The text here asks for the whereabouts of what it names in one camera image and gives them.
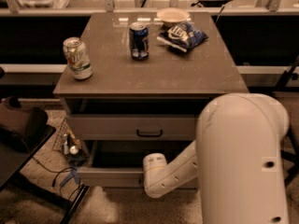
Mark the grey drawer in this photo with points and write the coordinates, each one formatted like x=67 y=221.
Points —
x=119 y=164
x=132 y=127

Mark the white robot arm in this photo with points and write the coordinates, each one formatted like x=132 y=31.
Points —
x=236 y=157

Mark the grey drawer cabinet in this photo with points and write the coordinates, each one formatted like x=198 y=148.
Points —
x=166 y=83

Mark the blue soda can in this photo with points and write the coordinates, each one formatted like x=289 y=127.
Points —
x=139 y=41

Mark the blue chip bag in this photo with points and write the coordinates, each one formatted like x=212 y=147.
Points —
x=183 y=36

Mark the white bowl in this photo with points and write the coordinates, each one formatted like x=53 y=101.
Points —
x=171 y=16

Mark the green white soda can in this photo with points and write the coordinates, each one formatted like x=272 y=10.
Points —
x=76 y=54

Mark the blue tape piece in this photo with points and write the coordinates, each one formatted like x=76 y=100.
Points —
x=72 y=175

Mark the brown bag on table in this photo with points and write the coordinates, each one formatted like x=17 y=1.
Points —
x=19 y=125

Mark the black side table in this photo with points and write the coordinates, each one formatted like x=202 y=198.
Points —
x=12 y=161

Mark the black office chair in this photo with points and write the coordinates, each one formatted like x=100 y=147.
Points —
x=290 y=99

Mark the wire basket with items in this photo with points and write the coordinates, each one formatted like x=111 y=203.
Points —
x=68 y=145

